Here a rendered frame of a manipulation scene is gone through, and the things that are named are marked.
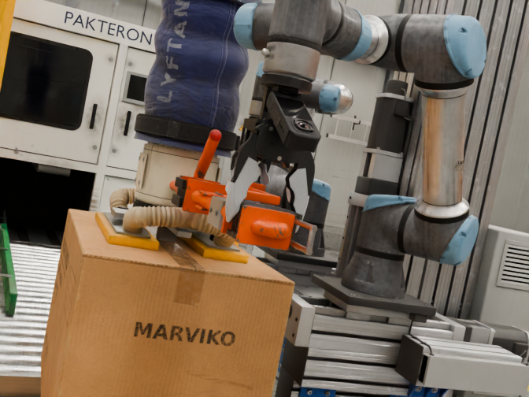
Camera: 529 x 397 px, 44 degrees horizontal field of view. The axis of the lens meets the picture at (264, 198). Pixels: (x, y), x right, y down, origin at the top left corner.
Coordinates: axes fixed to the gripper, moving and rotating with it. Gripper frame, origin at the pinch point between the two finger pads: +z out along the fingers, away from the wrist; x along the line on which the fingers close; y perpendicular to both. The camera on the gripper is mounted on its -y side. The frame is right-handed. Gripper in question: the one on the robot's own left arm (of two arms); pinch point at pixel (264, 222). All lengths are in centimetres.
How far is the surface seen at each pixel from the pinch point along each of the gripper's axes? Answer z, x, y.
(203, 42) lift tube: -30, 2, 51
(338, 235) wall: 96, -493, 953
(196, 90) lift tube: -20, 2, 50
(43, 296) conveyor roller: 67, 17, 206
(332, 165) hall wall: -23, -463, 969
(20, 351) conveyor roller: 67, 24, 133
